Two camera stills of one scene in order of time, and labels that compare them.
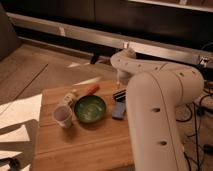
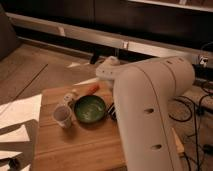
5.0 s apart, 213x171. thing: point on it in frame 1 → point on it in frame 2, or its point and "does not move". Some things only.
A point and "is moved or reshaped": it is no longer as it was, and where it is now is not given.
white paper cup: (63, 114) does not move
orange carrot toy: (93, 89) does not move
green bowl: (90, 109) does not move
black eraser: (120, 95) is moved or reshaped
